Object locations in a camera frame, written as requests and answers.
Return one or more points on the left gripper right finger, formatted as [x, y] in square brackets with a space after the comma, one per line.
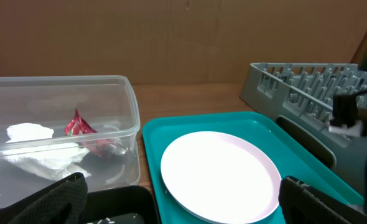
[304, 204]

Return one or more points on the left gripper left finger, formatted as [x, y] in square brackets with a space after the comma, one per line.
[61, 202]

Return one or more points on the white napkin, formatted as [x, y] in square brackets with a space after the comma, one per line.
[52, 162]

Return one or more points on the red snack wrapper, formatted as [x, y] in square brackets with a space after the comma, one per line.
[104, 148]

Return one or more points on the large white plate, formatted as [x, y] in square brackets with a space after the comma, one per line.
[220, 178]

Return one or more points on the grey dishwasher rack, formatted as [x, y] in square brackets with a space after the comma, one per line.
[299, 97]

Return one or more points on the teal plastic serving tray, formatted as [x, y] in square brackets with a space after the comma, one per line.
[285, 152]

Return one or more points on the black plastic tray bin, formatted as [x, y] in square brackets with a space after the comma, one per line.
[132, 204]

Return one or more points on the clear plastic storage bin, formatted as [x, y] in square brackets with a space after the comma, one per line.
[107, 103]

